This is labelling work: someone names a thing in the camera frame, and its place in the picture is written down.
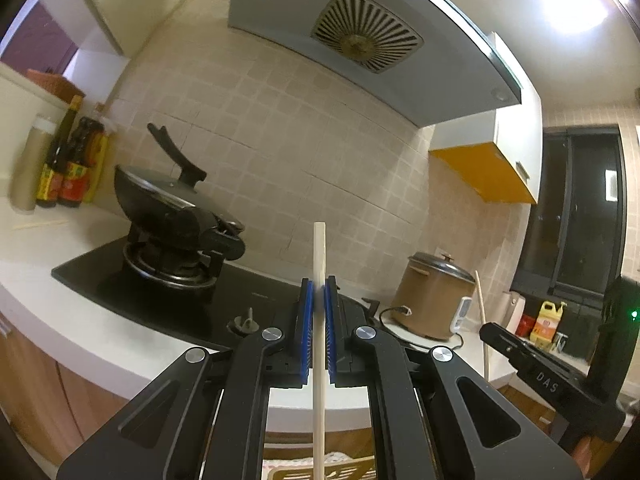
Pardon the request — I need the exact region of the short dark sauce bottle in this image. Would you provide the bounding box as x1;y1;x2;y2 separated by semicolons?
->
57;116;103;209

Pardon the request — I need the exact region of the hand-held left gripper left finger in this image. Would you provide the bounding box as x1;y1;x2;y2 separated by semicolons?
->
57;277;316;480

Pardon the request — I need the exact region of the tall dark sauce bottle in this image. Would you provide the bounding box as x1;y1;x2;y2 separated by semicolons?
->
35;95;83;209

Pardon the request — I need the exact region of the black power cable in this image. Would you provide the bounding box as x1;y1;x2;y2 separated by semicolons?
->
378;305;465;352

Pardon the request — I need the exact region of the beige plastic utensil basket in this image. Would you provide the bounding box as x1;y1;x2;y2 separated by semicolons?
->
269;466;375;480

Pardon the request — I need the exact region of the person's right hand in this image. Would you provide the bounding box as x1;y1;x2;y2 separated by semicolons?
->
574;437;598;478

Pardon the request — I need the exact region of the black glass gas stove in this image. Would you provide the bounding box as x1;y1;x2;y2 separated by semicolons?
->
50;235;383;357

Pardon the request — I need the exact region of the beige plastic bottle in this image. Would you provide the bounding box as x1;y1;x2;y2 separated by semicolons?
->
11;114;55;211

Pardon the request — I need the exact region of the striped woven mat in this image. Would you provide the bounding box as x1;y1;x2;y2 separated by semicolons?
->
261;451;377;480

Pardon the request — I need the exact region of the brown rice cooker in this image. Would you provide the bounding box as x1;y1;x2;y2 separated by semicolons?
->
392;251;476;342

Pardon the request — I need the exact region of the yellow oil bottle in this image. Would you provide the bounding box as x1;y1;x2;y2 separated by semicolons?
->
535;300;567;354

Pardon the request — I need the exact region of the white yellow wall cabinet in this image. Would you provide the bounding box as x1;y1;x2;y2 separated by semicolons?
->
429;32;544;206

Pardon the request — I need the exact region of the white plug timer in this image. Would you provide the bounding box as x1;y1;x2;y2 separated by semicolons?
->
450;296;474;334

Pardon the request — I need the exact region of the black wok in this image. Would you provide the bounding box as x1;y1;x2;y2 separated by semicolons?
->
114;165;247;261

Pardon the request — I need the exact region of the wooden chopstick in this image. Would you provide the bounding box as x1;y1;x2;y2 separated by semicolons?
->
13;218;70;231
474;270;491;378
311;222;328;480

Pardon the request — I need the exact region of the black wok lid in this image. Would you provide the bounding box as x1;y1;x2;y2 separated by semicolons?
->
115;122;208;211

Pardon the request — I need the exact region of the wooden cabinet door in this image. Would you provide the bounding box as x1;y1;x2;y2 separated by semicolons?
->
0;310;133;467

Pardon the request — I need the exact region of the brown wicker basket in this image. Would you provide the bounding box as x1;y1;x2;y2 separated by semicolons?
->
26;68;87;107

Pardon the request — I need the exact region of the dark window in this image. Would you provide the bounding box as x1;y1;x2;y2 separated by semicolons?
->
512;127;629;305

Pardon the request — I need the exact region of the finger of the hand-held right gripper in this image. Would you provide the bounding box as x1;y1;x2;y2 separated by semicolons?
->
479;322;626;441

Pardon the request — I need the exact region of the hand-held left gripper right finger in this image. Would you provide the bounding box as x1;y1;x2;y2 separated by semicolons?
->
322;275;583;480

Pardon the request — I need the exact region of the grey range hood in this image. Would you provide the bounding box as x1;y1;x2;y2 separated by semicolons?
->
227;0;523;128

